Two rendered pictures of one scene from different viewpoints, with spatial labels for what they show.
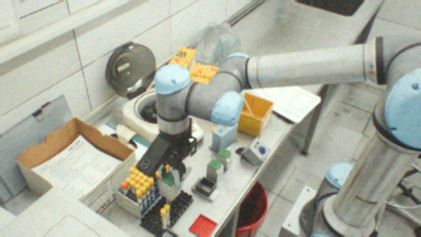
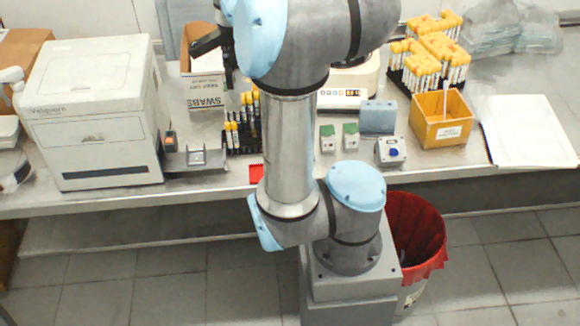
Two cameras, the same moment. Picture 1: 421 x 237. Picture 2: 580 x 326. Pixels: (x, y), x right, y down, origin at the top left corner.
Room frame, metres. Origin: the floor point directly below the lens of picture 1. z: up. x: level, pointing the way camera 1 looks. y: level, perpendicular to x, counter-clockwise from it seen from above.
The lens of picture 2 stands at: (0.12, -0.86, 1.91)
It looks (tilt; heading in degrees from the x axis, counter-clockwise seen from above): 45 degrees down; 56
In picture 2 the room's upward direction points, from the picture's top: 3 degrees counter-clockwise
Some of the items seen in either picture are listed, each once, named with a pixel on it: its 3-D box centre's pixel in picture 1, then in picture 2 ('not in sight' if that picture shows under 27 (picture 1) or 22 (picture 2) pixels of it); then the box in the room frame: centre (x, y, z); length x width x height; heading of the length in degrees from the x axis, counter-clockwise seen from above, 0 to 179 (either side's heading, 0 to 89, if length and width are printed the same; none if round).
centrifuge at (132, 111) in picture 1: (163, 119); (339, 68); (1.04, 0.18, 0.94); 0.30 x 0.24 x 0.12; 51
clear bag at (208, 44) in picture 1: (205, 43); (489, 20); (1.58, 0.05, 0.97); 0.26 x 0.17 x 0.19; 163
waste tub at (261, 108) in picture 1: (252, 115); (439, 118); (1.12, -0.17, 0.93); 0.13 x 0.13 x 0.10; 64
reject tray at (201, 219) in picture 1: (203, 227); (261, 172); (0.62, 0.00, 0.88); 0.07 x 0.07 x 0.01; 60
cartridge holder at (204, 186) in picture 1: (206, 187); not in sight; (0.76, 0.00, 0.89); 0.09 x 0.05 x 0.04; 60
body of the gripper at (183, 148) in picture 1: (175, 140); (238, 43); (0.64, 0.08, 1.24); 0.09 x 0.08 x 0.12; 146
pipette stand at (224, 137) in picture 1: (225, 136); (377, 118); (0.98, -0.06, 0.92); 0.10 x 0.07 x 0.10; 142
